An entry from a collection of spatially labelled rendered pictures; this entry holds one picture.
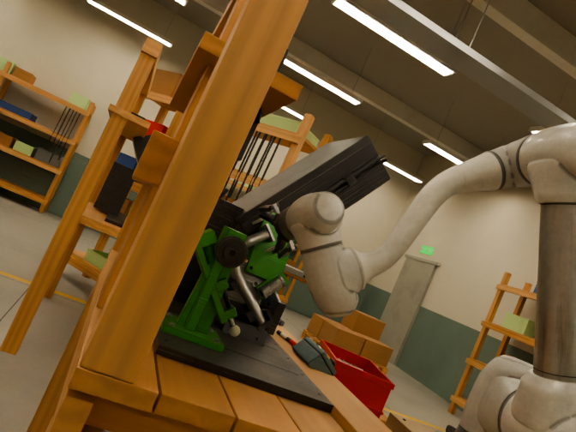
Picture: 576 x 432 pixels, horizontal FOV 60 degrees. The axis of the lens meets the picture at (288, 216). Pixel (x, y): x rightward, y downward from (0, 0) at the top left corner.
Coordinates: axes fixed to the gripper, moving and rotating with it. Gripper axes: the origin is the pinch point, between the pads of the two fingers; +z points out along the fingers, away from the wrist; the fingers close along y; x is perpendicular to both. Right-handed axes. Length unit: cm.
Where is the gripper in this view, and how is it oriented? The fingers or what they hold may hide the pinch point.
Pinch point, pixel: (265, 234)
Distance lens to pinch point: 146.8
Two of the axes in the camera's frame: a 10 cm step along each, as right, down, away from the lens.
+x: -8.4, 3.5, -4.3
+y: -3.9, -9.2, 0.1
